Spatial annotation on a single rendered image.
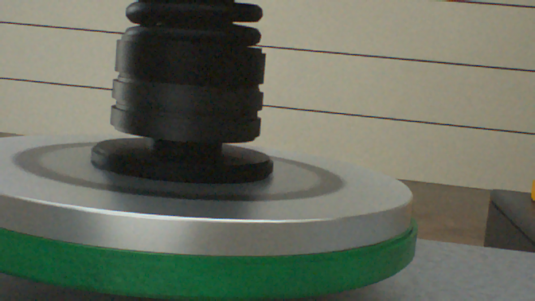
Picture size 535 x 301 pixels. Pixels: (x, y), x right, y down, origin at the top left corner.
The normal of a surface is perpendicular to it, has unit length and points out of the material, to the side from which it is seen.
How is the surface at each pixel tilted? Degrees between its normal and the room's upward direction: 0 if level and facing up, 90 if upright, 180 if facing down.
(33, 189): 0
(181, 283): 90
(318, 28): 90
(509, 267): 0
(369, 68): 90
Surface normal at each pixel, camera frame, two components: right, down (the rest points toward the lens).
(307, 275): 0.54, 0.16
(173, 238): 0.05, 0.14
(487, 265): 0.09, -0.99
